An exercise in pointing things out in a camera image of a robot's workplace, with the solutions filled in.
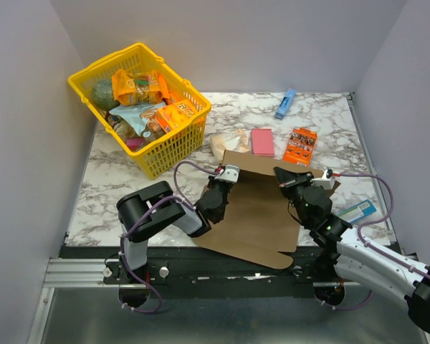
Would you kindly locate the brown cardboard box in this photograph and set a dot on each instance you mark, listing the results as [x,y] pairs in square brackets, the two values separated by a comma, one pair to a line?
[257,226]

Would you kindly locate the pink flat box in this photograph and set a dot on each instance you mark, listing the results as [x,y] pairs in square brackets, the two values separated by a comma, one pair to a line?
[262,142]

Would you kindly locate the light blue bread bag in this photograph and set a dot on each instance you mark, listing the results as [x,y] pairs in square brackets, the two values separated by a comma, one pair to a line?
[141,118]

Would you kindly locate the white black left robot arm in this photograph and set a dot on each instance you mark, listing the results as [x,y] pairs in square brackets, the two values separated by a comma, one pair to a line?
[146,212]

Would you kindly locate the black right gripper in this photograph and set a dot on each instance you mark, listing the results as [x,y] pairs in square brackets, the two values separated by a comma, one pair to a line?
[294,182]

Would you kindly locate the beige tissue pack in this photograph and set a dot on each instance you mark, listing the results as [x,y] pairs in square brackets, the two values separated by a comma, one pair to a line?
[236,140]

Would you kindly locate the blue narrow box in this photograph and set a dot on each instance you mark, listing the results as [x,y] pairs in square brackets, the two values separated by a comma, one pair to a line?
[285,104]

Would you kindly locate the green round vegetable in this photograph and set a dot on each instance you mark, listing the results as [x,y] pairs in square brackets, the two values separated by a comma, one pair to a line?
[102,95]

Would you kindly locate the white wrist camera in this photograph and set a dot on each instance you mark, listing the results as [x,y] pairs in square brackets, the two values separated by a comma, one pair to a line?
[227,173]
[327,180]

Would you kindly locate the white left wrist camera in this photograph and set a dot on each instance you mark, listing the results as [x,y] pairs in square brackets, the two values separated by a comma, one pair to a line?
[227,173]

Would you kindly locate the orange cracker box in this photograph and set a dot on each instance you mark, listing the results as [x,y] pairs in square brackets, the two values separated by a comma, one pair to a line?
[175,115]

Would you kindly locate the blue white toothpaste box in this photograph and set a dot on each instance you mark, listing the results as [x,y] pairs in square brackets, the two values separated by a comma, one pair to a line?
[357,212]

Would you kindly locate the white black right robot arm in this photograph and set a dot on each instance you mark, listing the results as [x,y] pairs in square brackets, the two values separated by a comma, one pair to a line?
[351,254]

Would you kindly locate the orange snack bag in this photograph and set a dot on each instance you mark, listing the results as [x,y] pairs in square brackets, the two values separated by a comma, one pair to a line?
[134,88]

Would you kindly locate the pink small box in basket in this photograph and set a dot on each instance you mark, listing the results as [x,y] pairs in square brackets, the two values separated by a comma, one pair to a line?
[135,144]

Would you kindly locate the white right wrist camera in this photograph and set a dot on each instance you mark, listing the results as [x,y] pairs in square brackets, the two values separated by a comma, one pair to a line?
[327,180]

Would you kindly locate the orange printed box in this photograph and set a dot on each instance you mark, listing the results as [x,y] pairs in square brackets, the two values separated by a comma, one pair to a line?
[300,146]

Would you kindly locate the yellow plastic shopping basket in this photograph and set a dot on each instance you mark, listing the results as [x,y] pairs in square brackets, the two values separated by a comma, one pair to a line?
[162,154]

